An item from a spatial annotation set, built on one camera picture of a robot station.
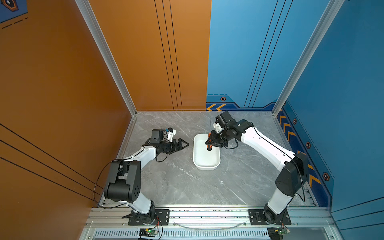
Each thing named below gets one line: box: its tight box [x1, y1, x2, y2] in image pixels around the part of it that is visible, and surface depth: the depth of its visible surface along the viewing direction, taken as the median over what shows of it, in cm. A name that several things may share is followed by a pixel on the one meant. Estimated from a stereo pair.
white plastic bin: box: [192, 133, 221, 171], surface depth 94 cm
